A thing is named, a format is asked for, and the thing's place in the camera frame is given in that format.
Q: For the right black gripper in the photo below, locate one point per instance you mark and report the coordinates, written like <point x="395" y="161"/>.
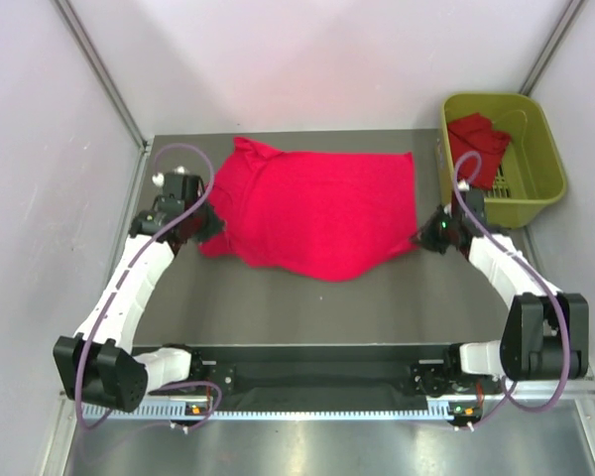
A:
<point x="424" y="237"/>

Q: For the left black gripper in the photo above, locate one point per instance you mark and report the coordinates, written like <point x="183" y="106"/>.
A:
<point x="214" y="226"/>

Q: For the bright pink t shirt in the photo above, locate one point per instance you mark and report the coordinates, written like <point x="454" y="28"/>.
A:
<point x="327" y="216"/>

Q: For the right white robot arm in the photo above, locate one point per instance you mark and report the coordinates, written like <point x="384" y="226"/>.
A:
<point x="546" y="332"/>

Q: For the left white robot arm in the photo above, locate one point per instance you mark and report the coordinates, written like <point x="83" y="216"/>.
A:
<point x="96" y="365"/>

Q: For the dark red t shirt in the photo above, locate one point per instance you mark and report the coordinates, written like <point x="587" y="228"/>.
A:
<point x="477" y="133"/>

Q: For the olive green plastic basket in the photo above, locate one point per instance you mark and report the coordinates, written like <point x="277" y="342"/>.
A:
<point x="530" y="175"/>

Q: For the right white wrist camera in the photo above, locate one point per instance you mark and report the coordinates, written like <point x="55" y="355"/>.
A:
<point x="463" y="186"/>

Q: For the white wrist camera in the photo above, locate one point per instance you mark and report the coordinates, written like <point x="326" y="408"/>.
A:
<point x="463" y="186"/>
<point x="161" y="179"/>

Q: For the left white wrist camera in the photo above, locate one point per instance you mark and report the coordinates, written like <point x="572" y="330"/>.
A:
<point x="161" y="179"/>

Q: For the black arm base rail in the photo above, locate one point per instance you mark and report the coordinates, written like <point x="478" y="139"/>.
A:
<point x="328" y="378"/>

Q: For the slotted grey cable duct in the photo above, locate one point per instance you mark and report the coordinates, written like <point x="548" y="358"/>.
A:
<point x="181" y="410"/>

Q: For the left aluminium frame post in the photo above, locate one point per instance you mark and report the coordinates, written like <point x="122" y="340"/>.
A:
<point x="93" y="58"/>

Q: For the aluminium frame post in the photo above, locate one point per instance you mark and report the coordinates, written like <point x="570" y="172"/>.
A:
<point x="93" y="58"/>
<point x="562" y="26"/>

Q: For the right aluminium frame post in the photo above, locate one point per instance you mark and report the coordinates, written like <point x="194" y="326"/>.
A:
<point x="562" y="26"/>

